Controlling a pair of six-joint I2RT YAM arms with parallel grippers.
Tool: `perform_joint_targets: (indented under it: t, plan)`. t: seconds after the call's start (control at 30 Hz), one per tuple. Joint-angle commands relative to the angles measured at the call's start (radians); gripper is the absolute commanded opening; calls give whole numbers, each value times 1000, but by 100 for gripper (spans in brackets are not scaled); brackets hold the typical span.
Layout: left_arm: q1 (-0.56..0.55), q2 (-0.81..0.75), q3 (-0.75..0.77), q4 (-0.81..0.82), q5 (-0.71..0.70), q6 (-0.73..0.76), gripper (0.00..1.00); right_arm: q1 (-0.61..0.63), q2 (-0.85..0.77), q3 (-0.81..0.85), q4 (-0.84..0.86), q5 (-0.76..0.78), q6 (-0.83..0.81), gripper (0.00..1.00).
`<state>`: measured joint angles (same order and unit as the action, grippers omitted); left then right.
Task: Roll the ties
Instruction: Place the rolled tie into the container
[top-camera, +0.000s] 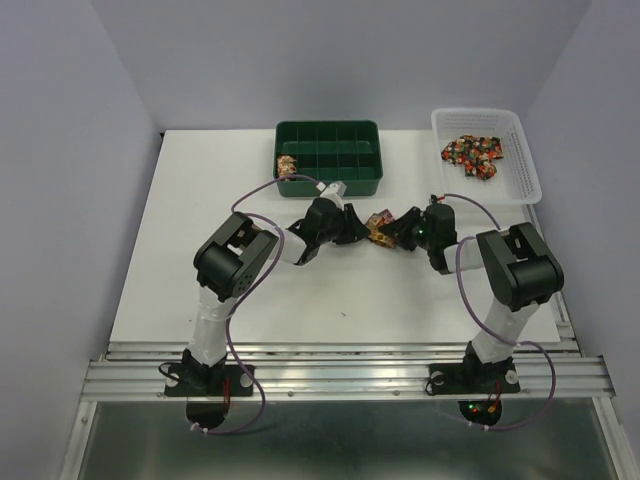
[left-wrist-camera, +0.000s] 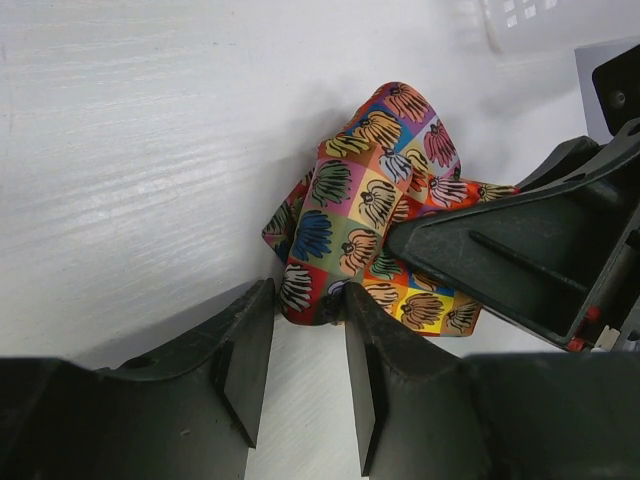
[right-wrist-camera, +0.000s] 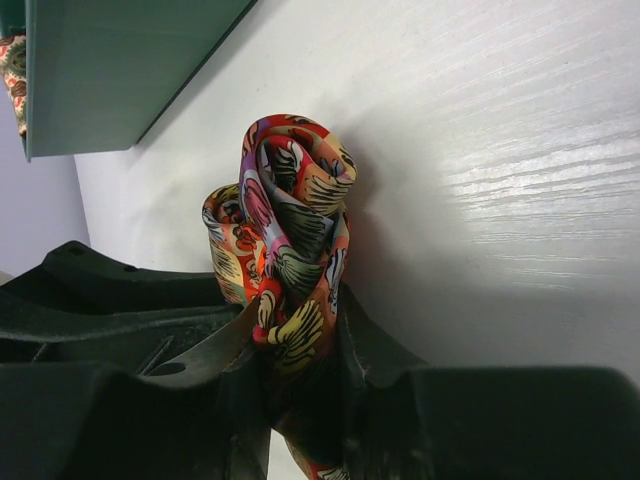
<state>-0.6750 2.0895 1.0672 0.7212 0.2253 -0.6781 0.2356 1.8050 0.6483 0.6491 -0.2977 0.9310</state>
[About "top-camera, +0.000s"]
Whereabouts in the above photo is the dark floral tie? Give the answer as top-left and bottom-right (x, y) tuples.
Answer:
(440, 135), (504, 181)

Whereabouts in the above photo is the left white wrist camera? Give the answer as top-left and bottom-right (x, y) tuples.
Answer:
(319, 181), (347, 203)

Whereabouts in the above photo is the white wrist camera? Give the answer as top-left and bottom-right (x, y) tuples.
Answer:
(429, 194), (447, 206)
(319, 181), (347, 203)

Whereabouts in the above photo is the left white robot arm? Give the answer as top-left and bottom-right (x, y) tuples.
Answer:
(181, 198), (369, 394)

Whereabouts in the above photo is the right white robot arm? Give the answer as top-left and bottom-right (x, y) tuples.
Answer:
(379, 201), (564, 390)

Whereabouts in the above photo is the white plastic basket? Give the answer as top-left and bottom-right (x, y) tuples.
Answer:
(431, 108), (542, 205)

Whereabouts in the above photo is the green divided organizer tray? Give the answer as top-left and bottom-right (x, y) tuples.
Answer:
(273, 120), (383, 198)

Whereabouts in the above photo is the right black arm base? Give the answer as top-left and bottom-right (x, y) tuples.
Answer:
(425, 363), (521, 398)

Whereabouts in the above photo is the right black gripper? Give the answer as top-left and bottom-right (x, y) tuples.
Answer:
(377, 205), (434, 251)

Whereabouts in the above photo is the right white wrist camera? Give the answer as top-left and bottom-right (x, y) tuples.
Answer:
(429, 194), (447, 206)

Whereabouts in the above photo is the rolled patterned tie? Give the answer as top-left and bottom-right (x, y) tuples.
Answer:
(276, 155), (297, 178)

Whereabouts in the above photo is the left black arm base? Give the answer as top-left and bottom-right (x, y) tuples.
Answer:
(160, 363), (254, 398)

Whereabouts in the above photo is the aluminium frame rail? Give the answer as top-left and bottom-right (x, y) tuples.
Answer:
(59, 207), (631, 480)

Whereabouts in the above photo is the colourful squares patterned tie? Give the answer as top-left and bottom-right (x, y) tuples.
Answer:
(365, 209), (395, 249)

